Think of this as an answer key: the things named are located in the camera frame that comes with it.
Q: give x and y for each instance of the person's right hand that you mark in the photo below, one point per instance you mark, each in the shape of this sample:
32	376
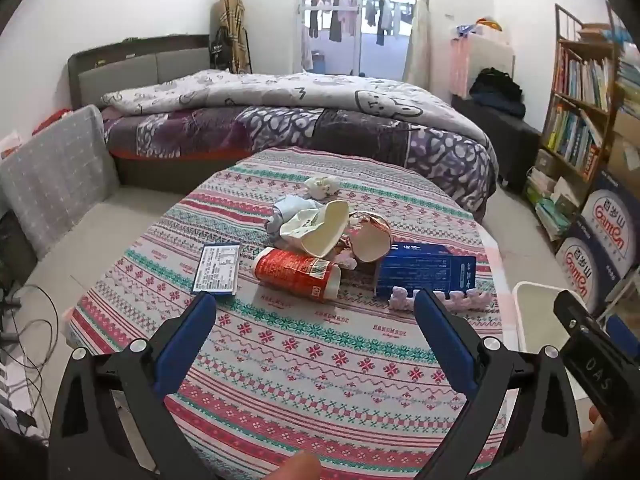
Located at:
595	435

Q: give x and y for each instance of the stack of papers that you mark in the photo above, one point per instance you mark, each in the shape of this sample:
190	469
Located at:
627	70

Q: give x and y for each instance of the grey folded mattress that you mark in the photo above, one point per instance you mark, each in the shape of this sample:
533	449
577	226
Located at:
55	180

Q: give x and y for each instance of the white balcony door frame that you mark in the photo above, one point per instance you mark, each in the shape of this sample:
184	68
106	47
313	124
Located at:
360	35

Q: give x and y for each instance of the blue white flat packet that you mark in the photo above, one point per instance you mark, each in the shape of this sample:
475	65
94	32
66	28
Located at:
215	270

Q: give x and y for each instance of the colourful toy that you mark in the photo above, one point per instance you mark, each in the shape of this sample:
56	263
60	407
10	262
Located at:
487	24

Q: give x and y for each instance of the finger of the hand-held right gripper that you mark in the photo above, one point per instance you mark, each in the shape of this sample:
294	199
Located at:
572	312
622	337

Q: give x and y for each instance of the row of hanging clothes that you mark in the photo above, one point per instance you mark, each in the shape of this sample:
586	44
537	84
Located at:
335	25

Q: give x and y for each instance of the white crushed paper cup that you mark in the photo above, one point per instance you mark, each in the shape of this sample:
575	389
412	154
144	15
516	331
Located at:
320	235

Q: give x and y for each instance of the grey printed quilt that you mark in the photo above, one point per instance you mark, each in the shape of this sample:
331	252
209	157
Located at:
260	87

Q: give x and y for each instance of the patterned striped tablecloth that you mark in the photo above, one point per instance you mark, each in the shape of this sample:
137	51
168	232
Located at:
300	360

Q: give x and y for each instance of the plaid coat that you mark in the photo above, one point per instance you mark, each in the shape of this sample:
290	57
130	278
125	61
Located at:
232	10

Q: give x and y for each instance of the purple patterned blanket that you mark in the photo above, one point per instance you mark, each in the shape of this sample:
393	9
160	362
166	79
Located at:
350	135

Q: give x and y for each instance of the blue white carton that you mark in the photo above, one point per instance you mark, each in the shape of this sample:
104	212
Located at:
610	225
577	265

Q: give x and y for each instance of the crumpled blue-grey paper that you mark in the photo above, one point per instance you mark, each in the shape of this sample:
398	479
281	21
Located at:
290	210

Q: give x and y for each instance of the crushed patterned paper cup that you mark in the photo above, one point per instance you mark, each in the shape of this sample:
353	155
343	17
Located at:
372	245

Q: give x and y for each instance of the wooden bookshelf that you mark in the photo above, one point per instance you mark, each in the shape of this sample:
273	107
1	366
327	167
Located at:
585	44

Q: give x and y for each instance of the red paper cup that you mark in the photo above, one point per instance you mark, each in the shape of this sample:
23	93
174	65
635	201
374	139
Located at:
290	270

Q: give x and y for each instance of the crumpled white tissue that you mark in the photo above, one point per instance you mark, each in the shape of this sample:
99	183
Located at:
320	187

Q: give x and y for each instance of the red cloth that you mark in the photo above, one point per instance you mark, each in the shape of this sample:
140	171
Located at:
50	119

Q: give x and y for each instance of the grey upholstered bed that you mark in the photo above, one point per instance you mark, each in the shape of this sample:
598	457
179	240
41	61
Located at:
130	67

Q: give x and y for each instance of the pink cabinet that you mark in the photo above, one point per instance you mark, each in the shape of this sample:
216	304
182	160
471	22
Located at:
490	55

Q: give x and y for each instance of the cream curtain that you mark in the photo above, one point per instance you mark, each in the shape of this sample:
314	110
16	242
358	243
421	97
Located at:
419	20

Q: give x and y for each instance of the black storage bench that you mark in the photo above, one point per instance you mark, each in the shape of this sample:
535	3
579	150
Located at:
500	135

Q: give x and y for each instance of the brown cardboard box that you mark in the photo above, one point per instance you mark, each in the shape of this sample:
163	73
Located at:
627	150

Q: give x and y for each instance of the black bag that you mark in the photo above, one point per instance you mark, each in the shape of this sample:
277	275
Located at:
220	50

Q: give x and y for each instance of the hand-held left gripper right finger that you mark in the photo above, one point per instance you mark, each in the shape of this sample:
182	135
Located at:
445	340

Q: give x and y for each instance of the row of colourful books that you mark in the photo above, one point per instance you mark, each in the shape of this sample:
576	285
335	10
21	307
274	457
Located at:
582	77
570	135

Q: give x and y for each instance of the stack of books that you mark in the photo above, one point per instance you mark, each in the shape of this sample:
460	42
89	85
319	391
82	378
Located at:
550	205

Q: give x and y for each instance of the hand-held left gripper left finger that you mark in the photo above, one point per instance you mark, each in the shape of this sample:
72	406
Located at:
185	345

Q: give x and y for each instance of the dark clothes pile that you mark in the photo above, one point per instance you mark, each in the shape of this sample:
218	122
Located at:
495	90

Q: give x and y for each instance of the white plastic bin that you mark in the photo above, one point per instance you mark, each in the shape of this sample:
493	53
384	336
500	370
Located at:
530	320

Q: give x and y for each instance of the person's left hand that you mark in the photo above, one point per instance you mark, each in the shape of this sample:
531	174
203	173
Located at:
300	467

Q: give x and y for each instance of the blue carton box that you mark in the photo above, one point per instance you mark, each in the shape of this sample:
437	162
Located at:
420	270

